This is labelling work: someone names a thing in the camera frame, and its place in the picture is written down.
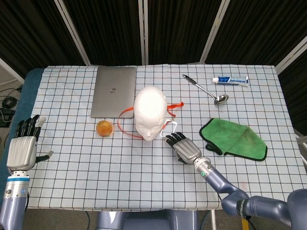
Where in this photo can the white foam mannequin head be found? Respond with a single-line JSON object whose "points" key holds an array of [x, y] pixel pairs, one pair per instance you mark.
{"points": [[149, 107]]}

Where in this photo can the clear white-edged badge holder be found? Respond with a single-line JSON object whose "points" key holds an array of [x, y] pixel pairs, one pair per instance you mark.
{"points": [[169, 128]]}

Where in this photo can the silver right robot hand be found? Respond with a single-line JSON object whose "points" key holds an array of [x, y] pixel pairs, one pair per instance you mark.
{"points": [[185, 149]]}

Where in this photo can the black folding screen white frames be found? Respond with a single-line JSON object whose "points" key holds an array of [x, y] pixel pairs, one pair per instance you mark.
{"points": [[108, 28]]}

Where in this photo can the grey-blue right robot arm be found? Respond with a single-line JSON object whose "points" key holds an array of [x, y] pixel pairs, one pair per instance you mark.
{"points": [[263, 206]]}

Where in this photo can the grey-blue robot torso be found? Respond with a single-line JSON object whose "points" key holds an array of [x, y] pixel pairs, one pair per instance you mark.
{"points": [[144, 220]]}

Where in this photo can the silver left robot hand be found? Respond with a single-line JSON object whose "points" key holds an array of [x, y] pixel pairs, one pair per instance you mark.
{"points": [[21, 151]]}

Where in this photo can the grey laptop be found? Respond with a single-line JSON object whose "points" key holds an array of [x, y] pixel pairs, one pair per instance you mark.
{"points": [[112, 91]]}

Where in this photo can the white checked tablecloth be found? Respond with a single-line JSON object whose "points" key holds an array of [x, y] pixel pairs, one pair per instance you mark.
{"points": [[120, 167]]}

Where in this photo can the green cloth with black edge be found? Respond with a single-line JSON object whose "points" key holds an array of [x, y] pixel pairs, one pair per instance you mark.
{"points": [[232, 136]]}

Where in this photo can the white and blue toothpaste tube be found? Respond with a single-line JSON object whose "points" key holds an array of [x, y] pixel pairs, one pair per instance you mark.
{"points": [[230, 80]]}

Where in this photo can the orange jelly cup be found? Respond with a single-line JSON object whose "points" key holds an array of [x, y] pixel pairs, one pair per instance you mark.
{"points": [[104, 128]]}

